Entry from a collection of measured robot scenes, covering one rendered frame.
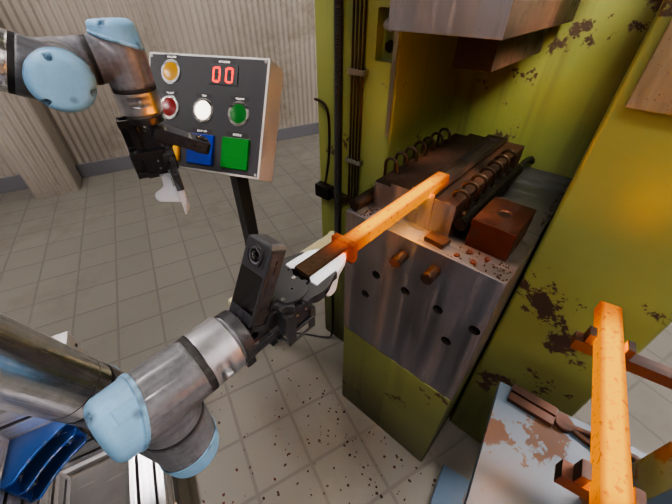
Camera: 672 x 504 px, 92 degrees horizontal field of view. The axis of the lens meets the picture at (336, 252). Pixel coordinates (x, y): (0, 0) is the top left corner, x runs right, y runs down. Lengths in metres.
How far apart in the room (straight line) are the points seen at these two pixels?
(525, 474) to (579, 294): 0.38
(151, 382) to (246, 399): 1.14
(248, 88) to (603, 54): 0.83
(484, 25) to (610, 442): 0.56
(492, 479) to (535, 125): 0.87
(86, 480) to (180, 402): 0.99
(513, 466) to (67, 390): 0.69
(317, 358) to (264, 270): 1.21
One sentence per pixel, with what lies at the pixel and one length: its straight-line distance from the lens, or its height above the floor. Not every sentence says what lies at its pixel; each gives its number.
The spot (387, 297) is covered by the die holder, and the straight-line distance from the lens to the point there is 0.85.
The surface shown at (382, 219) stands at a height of 1.01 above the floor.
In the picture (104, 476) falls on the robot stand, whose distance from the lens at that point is 1.35.
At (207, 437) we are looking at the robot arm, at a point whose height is 0.90.
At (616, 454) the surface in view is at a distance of 0.51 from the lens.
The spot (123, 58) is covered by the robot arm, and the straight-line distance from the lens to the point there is 0.74.
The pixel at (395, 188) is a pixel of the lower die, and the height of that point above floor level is 0.98.
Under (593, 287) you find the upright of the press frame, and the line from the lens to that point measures 0.87.
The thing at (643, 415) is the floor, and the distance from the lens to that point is 1.91.
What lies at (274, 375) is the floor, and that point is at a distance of 1.55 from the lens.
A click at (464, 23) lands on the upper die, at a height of 1.29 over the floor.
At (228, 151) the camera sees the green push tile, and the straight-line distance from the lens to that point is 0.88.
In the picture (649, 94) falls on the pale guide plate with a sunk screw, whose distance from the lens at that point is 0.70.
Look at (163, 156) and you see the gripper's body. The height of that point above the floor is 1.06.
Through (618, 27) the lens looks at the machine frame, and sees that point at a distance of 1.06.
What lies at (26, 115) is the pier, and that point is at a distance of 3.32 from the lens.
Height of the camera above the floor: 1.33
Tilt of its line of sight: 40 degrees down
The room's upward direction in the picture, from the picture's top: straight up
